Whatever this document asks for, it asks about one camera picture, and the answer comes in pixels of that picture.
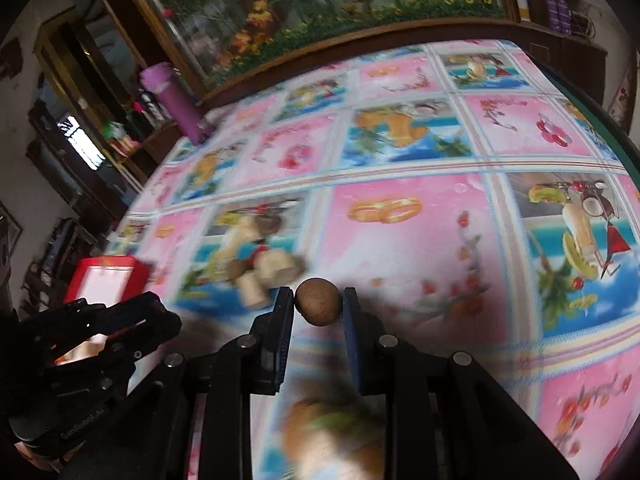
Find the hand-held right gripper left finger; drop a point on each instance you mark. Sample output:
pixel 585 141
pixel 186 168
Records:
pixel 285 340

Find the purple thermos bottle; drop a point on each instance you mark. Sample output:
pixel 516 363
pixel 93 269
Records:
pixel 175 102

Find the purple spray can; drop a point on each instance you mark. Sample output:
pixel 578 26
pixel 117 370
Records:
pixel 552 12
pixel 564 15

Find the round brown fruit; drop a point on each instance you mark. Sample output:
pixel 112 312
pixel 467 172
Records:
pixel 320 302

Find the small brown fruit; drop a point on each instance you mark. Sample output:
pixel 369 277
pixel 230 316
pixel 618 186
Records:
pixel 267 225
pixel 237 269

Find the glass cabinet with artificial flowers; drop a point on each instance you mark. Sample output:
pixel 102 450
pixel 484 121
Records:
pixel 325 10

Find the dark wooden side cabinet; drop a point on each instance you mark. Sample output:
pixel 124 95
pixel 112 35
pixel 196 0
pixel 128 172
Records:
pixel 565 60

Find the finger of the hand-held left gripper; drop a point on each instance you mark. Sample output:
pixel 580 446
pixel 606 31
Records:
pixel 115 312
pixel 150 335

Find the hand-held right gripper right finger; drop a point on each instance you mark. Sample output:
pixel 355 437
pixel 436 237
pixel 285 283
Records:
pixel 352 340

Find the thick beige cut cylinder piece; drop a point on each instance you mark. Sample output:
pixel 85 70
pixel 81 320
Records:
pixel 280 267

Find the dark wooden shelf unit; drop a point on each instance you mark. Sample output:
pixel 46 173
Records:
pixel 75 125

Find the red box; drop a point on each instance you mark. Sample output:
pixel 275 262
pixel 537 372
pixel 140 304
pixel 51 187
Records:
pixel 107 272

